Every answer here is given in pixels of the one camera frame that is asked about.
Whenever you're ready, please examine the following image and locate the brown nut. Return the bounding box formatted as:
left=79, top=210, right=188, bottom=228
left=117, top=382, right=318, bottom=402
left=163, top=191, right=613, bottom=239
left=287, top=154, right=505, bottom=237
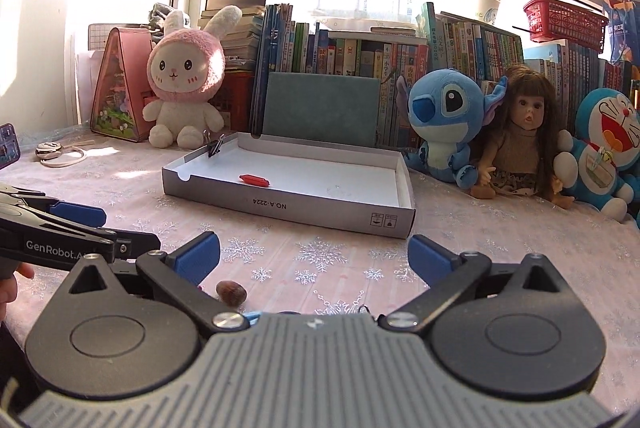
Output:
left=216, top=281, right=247, bottom=307

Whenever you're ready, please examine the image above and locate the blue gift bag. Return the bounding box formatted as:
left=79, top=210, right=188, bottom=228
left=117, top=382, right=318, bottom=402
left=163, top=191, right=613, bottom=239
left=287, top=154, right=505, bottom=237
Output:
left=602, top=0, right=640, bottom=67

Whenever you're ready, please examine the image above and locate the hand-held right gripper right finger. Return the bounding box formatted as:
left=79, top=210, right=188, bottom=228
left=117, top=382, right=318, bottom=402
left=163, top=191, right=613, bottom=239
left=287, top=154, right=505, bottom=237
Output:
left=377, top=235, right=576, bottom=335

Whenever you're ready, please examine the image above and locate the pink snowflake tablecloth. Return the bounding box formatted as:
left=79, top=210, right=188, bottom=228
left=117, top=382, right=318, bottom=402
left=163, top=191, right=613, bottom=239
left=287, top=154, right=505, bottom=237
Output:
left=0, top=123, right=640, bottom=414

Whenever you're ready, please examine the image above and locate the white cord loop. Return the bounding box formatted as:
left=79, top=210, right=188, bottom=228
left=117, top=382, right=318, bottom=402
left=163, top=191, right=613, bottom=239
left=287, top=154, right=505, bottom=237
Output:
left=40, top=145, right=97, bottom=168

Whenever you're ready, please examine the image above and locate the person's left hand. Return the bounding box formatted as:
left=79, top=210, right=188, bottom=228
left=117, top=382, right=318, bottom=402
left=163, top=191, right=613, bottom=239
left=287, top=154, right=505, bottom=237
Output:
left=0, top=262, right=36, bottom=322

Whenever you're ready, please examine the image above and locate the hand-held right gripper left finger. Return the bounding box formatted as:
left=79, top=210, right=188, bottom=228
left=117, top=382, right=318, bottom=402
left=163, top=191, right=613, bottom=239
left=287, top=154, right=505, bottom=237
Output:
left=62, top=231, right=251, bottom=337

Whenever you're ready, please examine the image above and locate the pink bunny plush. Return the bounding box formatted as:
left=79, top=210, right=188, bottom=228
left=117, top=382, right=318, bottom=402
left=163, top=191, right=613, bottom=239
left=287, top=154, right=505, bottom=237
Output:
left=142, top=5, right=244, bottom=149

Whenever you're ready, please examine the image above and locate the black binder clip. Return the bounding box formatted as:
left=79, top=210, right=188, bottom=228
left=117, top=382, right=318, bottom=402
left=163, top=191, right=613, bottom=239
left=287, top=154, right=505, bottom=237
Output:
left=202, top=128, right=227, bottom=159

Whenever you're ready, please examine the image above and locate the grey cloth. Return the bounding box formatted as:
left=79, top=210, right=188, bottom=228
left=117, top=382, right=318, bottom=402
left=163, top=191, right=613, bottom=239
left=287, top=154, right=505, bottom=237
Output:
left=149, top=2, right=191, bottom=32

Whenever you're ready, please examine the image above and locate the white printed cup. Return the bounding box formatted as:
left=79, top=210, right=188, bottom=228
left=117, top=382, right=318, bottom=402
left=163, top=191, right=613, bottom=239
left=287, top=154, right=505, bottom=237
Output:
left=475, top=0, right=503, bottom=27

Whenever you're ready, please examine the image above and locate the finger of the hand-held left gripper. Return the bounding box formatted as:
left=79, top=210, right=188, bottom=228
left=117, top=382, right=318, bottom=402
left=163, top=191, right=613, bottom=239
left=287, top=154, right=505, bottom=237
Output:
left=0, top=183, right=107, bottom=229
left=75, top=228, right=162, bottom=265

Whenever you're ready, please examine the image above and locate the pink triangular house model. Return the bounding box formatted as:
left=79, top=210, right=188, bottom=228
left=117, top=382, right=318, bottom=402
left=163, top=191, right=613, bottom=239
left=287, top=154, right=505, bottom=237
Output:
left=89, top=27, right=157, bottom=143

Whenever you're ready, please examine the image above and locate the blue robot cat plush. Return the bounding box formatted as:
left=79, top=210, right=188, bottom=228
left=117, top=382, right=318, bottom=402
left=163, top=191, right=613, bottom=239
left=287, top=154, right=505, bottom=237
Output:
left=552, top=87, right=640, bottom=229

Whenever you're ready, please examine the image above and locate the grid pattern board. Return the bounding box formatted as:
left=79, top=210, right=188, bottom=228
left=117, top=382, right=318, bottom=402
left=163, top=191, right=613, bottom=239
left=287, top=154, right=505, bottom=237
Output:
left=87, top=23, right=112, bottom=55

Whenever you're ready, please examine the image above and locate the red plastic crate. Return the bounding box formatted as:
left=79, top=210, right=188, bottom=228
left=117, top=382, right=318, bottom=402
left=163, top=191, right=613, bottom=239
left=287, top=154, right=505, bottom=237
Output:
left=215, top=69, right=256, bottom=129

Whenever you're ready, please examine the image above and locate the silver key fob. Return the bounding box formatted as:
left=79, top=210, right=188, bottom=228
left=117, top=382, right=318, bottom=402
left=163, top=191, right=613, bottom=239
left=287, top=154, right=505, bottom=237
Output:
left=35, top=142, right=65, bottom=161

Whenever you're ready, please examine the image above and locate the stack of books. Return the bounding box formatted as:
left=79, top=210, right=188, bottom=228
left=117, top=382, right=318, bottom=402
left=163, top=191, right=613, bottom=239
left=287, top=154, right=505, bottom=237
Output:
left=200, top=0, right=269, bottom=72

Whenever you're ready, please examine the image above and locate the brown-haired doll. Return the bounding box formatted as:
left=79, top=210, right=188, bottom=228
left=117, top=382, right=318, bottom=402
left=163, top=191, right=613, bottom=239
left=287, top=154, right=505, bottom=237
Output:
left=470, top=64, right=576, bottom=210

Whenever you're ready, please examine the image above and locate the grey cardboard box with lid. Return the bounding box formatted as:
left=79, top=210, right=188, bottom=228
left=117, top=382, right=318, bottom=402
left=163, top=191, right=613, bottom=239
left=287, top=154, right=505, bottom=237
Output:
left=161, top=72, right=417, bottom=240

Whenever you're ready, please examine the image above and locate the red plastic basket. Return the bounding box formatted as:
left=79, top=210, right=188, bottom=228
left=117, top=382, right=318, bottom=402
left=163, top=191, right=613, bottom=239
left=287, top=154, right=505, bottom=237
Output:
left=522, top=0, right=610, bottom=43

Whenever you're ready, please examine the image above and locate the smartphone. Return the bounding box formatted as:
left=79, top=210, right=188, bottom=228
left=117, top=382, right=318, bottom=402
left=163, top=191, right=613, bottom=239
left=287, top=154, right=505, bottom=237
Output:
left=0, top=123, right=22, bottom=170

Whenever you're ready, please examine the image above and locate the blue alien plush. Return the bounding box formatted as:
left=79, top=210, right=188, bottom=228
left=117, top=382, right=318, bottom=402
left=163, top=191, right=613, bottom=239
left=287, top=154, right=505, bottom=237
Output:
left=396, top=68, right=509, bottom=188

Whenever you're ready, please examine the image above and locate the row of upright books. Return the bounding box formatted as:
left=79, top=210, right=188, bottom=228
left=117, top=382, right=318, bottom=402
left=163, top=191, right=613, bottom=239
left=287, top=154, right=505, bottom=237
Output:
left=252, top=1, right=636, bottom=149

